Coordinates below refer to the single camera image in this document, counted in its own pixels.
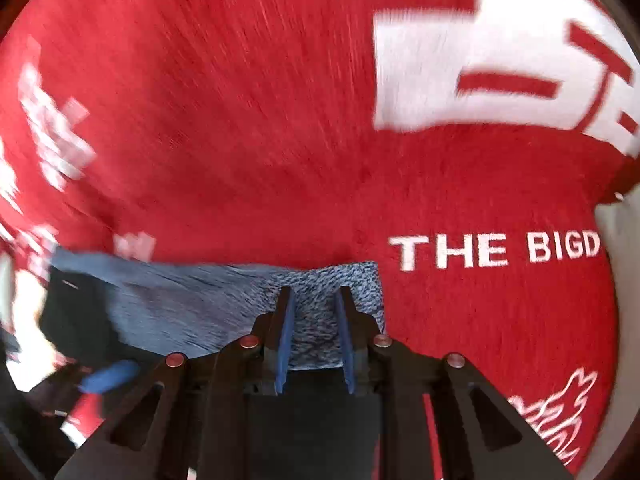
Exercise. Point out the black pants with grey waistband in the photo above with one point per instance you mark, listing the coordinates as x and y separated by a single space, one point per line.
101 309

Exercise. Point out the red blanket with white print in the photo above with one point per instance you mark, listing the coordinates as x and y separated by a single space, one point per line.
461 145

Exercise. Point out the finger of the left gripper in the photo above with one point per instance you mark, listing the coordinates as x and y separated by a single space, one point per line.
110 377

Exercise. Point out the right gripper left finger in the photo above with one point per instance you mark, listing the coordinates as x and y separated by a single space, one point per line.
278 343

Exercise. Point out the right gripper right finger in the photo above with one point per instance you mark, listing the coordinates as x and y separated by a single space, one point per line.
355 330

